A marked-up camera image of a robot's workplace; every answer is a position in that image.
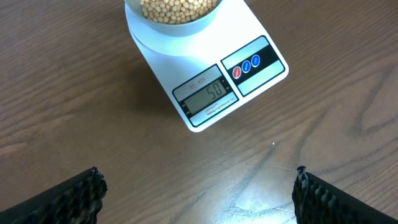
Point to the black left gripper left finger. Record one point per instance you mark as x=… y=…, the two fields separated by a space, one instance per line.
x=76 y=200

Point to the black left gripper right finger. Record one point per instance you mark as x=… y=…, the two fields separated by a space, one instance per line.
x=318 y=202

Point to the white digital kitchen scale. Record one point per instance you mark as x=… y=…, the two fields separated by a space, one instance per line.
x=209 y=74

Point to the white round bowl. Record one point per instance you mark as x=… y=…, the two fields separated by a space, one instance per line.
x=176 y=30

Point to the soybeans pile in bowl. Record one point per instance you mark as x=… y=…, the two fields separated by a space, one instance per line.
x=176 y=11

